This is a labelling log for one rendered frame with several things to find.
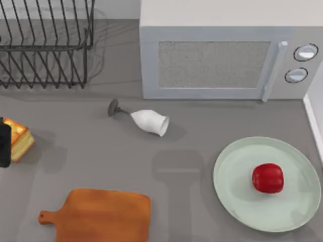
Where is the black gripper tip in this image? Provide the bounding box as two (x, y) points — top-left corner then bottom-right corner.
(0, 116), (12, 168)

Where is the pale microwave oven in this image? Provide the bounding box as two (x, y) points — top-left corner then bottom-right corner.
(139, 0), (323, 103)

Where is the pale green plate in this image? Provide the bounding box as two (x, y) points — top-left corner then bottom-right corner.
(213, 136), (322, 233)

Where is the small microwave knob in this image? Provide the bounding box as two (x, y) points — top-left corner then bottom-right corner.
(284, 67), (309, 83)

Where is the white goblet with grey stem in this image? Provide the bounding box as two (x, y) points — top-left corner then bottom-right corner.
(107, 98), (170, 138)

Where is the red apple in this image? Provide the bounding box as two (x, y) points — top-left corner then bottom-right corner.
(252, 163), (285, 194)

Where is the black wire dish rack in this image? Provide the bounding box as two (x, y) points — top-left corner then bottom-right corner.
(0, 0), (96, 89)

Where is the yellow bread slice stack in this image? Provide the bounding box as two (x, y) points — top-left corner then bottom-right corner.
(3, 117), (35, 162)

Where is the wooden cutting board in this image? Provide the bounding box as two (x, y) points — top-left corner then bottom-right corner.
(38, 188), (152, 242)

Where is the large microwave knob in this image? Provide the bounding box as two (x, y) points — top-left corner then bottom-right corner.
(293, 43), (319, 62)

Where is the microwave door handle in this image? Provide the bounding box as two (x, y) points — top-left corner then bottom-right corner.
(261, 41), (289, 102)

